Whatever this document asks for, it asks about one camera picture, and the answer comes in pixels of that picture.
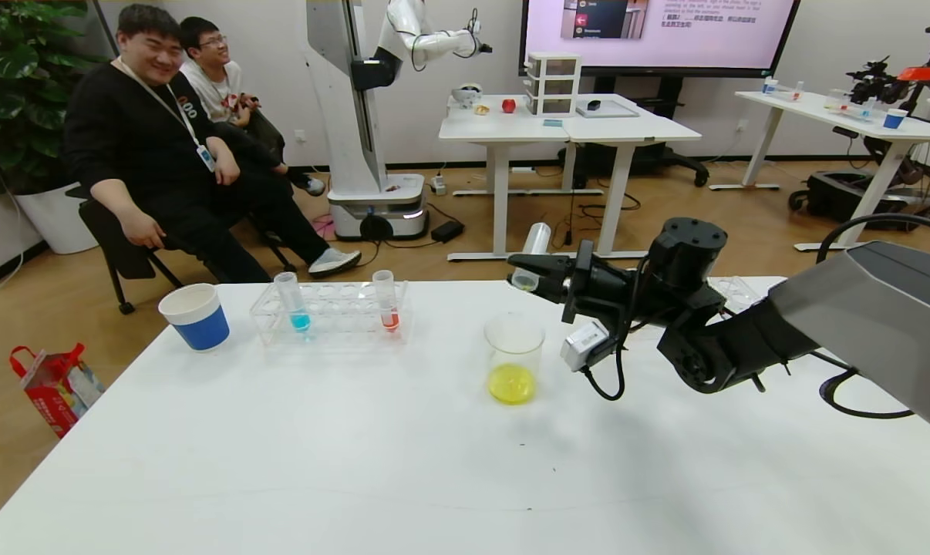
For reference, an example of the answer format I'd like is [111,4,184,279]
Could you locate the black chair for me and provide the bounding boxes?
[68,185,296,315]

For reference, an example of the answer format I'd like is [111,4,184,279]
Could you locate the clear glass beaker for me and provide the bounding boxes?
[484,312,546,405]

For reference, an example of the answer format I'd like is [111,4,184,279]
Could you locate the blue sleeved paper cup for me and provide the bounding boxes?
[158,283,231,352]

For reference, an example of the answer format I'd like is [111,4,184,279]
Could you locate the small clear tube rack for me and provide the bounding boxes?
[761,76,807,103]
[823,89,876,122]

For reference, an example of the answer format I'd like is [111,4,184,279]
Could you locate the white plant pot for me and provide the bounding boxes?
[14,183,99,255]

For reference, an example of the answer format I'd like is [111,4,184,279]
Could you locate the man in black clothes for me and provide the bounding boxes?
[62,4,362,284]

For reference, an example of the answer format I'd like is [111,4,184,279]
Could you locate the red-stained plastic test tube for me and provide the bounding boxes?
[372,270,401,333]

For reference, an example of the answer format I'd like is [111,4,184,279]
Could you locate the clear acrylic test tube rack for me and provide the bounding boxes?
[249,281,412,348]
[708,276,765,313]

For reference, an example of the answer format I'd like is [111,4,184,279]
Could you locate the white humanoid robot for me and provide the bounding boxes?
[306,0,493,242]

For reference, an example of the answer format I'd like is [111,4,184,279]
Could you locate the grey laptop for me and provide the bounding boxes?
[575,100,639,119]

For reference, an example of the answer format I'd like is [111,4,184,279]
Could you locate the green potted plant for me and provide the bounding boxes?
[0,0,99,193]

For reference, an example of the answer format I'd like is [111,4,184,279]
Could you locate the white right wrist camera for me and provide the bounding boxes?
[561,320,614,372]

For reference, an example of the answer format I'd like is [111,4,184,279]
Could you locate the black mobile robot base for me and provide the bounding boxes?
[789,170,909,230]

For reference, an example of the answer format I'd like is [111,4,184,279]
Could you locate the large display screen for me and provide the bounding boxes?
[519,0,801,79]

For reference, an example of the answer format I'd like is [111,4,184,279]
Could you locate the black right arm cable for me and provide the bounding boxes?
[816,214,930,421]

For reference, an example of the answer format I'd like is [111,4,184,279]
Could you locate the black floor cables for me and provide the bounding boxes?
[550,193,643,249]

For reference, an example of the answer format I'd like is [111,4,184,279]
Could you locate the white drawer organiser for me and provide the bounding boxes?
[524,52,581,118]

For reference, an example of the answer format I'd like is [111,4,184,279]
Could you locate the white standing desk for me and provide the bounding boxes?
[439,95,605,263]
[551,95,702,261]

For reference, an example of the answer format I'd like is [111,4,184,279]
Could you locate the man in white t-shirt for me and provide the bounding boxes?
[180,17,327,197]

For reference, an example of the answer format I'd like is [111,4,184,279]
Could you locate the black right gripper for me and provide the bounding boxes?
[507,239,636,325]

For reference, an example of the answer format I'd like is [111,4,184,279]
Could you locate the yellow-stained plastic test tube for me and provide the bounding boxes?
[511,222,551,292]

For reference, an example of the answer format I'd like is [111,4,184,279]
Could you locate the black screen stand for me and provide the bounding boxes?
[558,75,709,190]

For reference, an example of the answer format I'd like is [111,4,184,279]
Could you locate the red gift bag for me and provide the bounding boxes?
[10,344,106,439]

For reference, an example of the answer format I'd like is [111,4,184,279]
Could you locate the test tube with blue liquid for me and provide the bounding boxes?
[273,271,312,334]

